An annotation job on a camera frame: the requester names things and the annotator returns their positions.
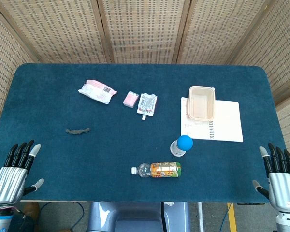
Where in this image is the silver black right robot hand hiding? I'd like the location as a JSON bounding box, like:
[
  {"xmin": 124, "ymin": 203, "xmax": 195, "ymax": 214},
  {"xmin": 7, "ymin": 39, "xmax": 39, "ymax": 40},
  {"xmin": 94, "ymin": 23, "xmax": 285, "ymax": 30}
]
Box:
[{"xmin": 252, "ymin": 142, "xmax": 290, "ymax": 214}]

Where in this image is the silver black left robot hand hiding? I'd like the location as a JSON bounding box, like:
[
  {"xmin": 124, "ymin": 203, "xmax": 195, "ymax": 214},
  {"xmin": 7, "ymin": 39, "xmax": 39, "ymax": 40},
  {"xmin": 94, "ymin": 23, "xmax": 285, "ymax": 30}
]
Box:
[{"xmin": 0, "ymin": 139, "xmax": 45, "ymax": 203}]

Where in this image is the dark grey worm-shaped object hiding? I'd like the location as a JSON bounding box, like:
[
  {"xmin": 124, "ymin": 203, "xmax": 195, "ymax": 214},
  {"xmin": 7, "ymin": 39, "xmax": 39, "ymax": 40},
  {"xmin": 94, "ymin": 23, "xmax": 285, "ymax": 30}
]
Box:
[{"xmin": 65, "ymin": 127, "xmax": 91, "ymax": 135}]

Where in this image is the brown shoe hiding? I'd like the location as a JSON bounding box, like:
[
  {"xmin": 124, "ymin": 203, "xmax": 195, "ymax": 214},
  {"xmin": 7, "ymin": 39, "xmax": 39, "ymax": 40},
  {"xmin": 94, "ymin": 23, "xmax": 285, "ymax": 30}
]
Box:
[{"xmin": 23, "ymin": 202, "xmax": 41, "ymax": 218}]

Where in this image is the white spiral notebook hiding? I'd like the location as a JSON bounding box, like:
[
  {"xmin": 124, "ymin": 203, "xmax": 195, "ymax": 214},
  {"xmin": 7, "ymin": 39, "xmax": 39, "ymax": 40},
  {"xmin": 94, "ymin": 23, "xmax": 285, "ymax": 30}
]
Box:
[{"xmin": 180, "ymin": 96, "xmax": 244, "ymax": 143}]

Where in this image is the white table leg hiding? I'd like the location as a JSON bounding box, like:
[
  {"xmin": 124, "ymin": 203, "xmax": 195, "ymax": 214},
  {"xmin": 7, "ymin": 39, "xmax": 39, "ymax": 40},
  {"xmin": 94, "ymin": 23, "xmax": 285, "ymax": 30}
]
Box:
[{"xmin": 197, "ymin": 202, "xmax": 205, "ymax": 232}]

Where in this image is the blue felt table mat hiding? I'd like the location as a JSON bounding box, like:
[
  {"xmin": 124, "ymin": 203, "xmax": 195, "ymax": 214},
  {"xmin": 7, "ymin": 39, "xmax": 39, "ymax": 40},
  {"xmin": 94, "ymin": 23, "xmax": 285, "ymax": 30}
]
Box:
[{"xmin": 0, "ymin": 63, "xmax": 290, "ymax": 203}]

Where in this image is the blue ball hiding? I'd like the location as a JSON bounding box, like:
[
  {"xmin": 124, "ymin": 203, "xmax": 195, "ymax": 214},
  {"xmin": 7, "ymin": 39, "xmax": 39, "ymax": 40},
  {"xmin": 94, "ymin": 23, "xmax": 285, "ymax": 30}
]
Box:
[{"xmin": 177, "ymin": 135, "xmax": 193, "ymax": 151}]

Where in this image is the white paper cup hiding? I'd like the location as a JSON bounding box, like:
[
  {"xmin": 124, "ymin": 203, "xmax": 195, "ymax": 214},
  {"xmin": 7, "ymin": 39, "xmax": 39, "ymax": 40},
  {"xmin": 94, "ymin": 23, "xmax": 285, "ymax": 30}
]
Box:
[{"xmin": 170, "ymin": 140, "xmax": 187, "ymax": 157}]

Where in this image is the beige plastic food container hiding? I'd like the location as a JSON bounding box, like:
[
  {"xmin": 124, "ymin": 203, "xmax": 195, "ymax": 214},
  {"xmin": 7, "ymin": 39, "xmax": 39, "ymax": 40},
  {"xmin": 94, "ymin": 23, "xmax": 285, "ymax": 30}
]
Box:
[{"xmin": 188, "ymin": 85, "xmax": 217, "ymax": 121}]

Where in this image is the clear bottle orange label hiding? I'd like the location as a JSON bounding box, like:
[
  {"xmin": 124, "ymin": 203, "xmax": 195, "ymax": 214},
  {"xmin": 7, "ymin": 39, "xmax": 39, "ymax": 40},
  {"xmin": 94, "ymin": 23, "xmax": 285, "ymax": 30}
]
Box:
[{"xmin": 131, "ymin": 161, "xmax": 182, "ymax": 179}]

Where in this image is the white pink wipes packet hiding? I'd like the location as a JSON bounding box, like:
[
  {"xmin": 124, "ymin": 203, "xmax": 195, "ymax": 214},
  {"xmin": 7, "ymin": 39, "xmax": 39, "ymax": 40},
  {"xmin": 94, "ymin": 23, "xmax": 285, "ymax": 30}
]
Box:
[{"xmin": 77, "ymin": 79, "xmax": 117, "ymax": 105}]

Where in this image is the grey-blue robot torso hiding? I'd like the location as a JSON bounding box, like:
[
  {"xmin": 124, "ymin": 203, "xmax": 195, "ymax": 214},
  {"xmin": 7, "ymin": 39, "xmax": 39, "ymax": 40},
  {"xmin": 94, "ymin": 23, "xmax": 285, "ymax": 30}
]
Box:
[{"xmin": 87, "ymin": 202, "xmax": 191, "ymax": 232}]

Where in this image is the pink tissue pack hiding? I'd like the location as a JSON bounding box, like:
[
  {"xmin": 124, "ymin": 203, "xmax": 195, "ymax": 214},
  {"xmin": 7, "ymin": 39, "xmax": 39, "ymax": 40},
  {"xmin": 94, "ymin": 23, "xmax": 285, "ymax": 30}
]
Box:
[{"xmin": 123, "ymin": 91, "xmax": 139, "ymax": 108}]

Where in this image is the white spout pouch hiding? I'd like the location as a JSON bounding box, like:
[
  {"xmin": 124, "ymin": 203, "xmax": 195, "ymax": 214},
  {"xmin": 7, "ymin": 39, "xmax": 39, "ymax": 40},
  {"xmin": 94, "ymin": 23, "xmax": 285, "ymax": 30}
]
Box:
[{"xmin": 136, "ymin": 93, "xmax": 158, "ymax": 121}]

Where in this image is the woven bamboo folding screen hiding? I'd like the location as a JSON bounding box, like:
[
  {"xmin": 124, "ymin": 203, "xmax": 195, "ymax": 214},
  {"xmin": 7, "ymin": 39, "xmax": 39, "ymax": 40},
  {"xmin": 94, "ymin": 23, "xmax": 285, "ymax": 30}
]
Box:
[{"xmin": 0, "ymin": 0, "xmax": 290, "ymax": 160}]

